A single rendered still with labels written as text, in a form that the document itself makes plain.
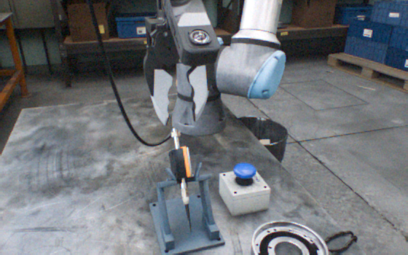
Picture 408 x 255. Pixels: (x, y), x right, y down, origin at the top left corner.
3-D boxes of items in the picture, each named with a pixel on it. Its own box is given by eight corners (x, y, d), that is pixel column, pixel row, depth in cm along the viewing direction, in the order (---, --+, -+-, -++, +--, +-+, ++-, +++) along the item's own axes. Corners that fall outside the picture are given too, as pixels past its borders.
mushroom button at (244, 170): (258, 194, 61) (260, 170, 59) (237, 198, 60) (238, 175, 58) (249, 181, 65) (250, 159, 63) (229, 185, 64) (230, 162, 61)
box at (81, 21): (116, 40, 360) (112, 2, 343) (67, 43, 343) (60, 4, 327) (111, 33, 393) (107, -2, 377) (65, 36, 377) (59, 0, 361)
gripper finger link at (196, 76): (204, 104, 58) (194, 52, 54) (215, 119, 53) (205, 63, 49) (186, 109, 58) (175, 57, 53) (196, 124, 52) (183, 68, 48)
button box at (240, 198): (269, 209, 61) (271, 186, 59) (232, 216, 60) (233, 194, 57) (250, 183, 68) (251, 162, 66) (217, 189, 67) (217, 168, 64)
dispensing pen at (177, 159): (184, 236, 51) (167, 127, 53) (179, 232, 55) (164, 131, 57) (198, 233, 52) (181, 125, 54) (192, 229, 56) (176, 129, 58)
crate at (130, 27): (161, 30, 406) (160, 12, 397) (166, 37, 373) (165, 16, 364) (116, 33, 396) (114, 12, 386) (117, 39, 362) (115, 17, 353)
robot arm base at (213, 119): (167, 115, 99) (165, 83, 94) (216, 109, 102) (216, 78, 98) (178, 139, 86) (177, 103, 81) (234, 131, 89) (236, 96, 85)
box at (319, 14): (338, 27, 427) (344, -10, 409) (301, 29, 414) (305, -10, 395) (318, 22, 465) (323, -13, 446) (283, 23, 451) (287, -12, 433)
